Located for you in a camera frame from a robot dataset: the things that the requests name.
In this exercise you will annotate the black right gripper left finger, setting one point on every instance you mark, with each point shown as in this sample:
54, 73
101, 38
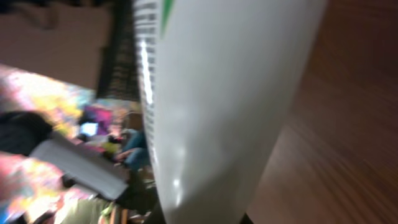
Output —
156, 216

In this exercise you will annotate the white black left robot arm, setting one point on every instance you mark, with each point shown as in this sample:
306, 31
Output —
27, 134

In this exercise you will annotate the dark grey plastic basket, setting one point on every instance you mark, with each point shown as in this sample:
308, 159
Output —
118, 78

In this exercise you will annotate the white tube with cork cap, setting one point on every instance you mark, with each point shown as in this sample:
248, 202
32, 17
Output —
217, 78

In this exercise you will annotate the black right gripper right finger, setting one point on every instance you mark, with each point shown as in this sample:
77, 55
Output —
246, 220

